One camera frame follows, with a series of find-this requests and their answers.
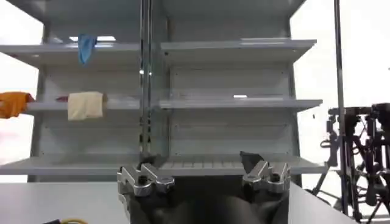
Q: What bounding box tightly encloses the dark metal window bar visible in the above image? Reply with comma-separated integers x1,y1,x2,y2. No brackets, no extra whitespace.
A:
333,0,349,215

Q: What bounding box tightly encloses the black tripod equipment rig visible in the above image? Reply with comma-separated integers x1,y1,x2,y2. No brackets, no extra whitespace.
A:
310,102,390,224

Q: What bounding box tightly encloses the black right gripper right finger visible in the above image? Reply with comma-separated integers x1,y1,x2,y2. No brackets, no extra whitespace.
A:
239,151,292,194

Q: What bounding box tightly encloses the grey metal shelf rack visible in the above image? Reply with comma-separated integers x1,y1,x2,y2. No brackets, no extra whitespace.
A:
0,0,329,183

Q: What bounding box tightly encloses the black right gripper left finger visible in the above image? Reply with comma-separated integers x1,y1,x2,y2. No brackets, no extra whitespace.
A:
117,154,176,197

